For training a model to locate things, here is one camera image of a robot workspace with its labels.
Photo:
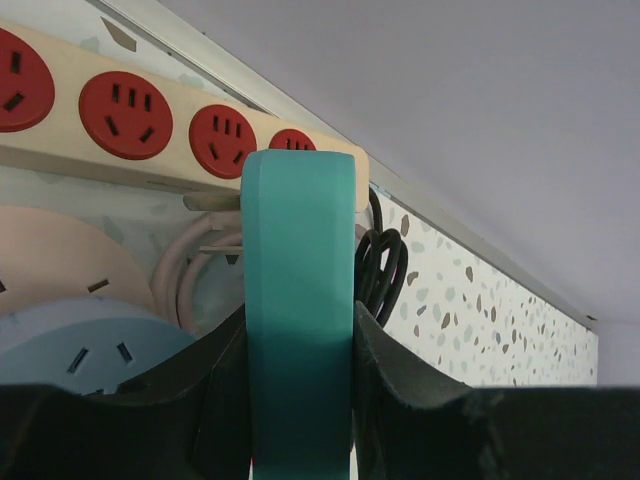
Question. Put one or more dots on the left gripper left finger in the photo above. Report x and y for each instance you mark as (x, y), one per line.
(187, 418)

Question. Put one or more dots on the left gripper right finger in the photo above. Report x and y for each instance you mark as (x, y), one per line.
(412, 421)

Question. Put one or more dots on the light blue round power strip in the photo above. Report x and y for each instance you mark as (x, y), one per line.
(85, 345)

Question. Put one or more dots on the pink round power strip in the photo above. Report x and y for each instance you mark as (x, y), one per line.
(47, 256)

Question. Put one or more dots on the teal power strip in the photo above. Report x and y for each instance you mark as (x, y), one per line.
(298, 223)

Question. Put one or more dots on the beige power strip red sockets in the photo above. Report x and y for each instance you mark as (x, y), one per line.
(68, 111)

